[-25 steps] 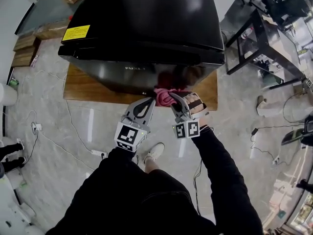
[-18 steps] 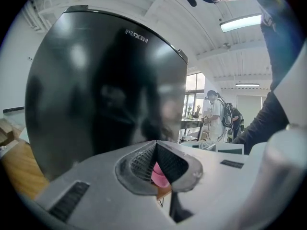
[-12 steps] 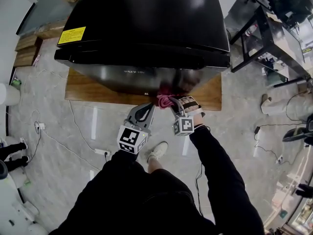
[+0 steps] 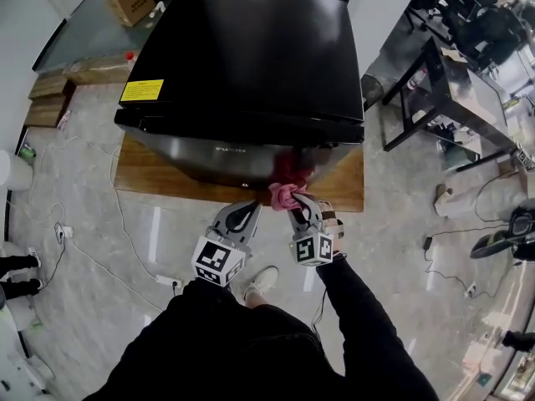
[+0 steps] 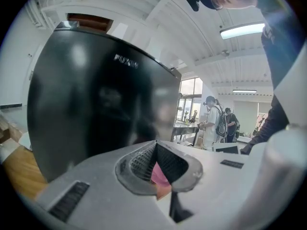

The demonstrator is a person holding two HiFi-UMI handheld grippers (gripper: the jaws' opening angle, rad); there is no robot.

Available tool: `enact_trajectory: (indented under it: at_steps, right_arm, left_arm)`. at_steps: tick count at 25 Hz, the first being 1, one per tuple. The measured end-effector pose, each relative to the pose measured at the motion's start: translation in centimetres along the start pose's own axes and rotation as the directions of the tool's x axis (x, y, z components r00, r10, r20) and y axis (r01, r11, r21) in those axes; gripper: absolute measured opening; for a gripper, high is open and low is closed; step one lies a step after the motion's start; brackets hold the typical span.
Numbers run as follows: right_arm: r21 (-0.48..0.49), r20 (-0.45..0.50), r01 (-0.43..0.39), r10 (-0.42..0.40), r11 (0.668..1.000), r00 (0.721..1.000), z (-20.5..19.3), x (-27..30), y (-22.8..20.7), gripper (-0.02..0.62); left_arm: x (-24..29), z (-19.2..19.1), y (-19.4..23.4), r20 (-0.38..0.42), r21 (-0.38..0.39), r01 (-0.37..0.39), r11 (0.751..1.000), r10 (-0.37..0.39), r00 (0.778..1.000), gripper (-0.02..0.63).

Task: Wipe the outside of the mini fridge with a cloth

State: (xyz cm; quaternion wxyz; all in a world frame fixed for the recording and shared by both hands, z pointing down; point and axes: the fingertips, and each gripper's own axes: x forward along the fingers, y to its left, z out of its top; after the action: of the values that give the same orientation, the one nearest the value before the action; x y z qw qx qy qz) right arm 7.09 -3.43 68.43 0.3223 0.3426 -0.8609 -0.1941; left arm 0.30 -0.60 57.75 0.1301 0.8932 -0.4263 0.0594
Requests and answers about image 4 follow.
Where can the black round device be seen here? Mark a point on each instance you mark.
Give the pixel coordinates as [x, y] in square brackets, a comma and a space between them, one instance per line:
[489, 245]

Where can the wooden platform board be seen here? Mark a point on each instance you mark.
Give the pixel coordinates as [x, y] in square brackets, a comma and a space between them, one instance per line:
[142, 174]

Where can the black power adapter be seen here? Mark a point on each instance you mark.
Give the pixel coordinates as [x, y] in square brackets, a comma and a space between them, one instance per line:
[427, 242]

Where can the person's right hand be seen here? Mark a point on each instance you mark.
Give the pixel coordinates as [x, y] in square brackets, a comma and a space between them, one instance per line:
[332, 221]

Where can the green can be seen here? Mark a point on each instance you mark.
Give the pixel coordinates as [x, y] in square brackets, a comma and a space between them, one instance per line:
[27, 152]

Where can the black mini fridge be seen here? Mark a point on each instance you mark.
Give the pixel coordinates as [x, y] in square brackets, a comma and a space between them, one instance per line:
[251, 57]

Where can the red-capped clear plastic bottle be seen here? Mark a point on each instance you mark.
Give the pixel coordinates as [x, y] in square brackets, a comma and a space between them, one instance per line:
[131, 57]

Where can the small pink packet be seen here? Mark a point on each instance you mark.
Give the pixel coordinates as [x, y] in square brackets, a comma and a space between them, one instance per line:
[63, 120]

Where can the wooden steps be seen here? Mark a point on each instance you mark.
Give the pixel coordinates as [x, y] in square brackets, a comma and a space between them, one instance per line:
[48, 103]

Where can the red-labelled white bottle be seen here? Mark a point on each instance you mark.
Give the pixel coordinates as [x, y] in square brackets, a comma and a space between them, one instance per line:
[418, 79]

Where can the person's right shoe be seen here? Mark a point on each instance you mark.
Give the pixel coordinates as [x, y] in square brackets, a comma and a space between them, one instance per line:
[261, 284]

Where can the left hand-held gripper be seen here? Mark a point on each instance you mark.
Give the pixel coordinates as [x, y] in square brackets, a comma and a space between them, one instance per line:
[217, 261]

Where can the white power strip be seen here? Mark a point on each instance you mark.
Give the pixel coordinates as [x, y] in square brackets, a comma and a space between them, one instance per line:
[169, 281]
[471, 290]
[64, 231]

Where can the person's black clothed torso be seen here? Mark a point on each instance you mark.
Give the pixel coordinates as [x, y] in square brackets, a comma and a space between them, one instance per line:
[230, 357]

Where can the black metal table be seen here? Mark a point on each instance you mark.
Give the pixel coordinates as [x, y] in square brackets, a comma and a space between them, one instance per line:
[464, 94]

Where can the black grey backpack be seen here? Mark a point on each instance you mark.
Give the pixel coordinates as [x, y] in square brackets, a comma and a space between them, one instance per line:
[522, 232]

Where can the person's left forearm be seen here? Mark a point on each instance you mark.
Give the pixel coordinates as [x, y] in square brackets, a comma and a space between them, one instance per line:
[205, 303]

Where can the pink cloth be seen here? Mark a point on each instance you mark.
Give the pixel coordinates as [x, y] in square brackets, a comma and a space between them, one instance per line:
[282, 196]

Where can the black mesh trash basket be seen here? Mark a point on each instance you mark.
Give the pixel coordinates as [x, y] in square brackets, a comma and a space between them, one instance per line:
[372, 90]

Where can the worn wooden ledge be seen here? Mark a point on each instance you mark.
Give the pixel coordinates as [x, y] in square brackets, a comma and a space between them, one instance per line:
[96, 71]

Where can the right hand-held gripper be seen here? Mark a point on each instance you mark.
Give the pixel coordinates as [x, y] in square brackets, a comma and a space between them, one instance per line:
[313, 249]

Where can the person's right forearm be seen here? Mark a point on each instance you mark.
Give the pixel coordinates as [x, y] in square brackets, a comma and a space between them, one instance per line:
[355, 299]

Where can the white spray bottle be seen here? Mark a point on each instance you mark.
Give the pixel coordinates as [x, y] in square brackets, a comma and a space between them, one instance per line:
[156, 10]

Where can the brown cardboard box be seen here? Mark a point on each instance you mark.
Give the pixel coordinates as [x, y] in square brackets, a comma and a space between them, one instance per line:
[131, 0]

